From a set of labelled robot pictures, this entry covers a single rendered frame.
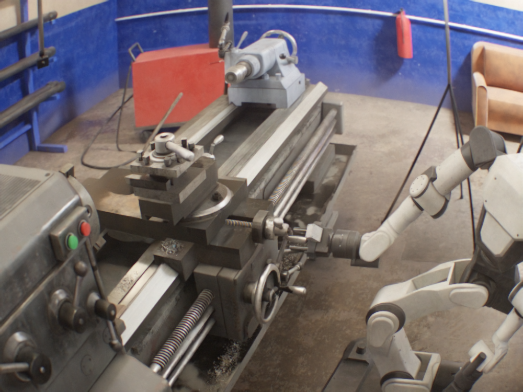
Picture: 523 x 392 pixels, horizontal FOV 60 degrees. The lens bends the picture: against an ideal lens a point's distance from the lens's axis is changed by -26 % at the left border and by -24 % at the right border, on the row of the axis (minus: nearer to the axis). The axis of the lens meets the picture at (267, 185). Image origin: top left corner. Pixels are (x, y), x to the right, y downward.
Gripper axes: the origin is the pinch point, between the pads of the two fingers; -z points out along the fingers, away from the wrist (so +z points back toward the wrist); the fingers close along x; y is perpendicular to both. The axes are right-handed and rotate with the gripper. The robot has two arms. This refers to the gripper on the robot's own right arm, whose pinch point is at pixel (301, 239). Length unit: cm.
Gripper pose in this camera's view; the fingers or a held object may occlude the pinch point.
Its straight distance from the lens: 181.3
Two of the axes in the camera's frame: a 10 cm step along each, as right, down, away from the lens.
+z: 9.5, 1.0, -3.1
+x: -2.1, 9.1, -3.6
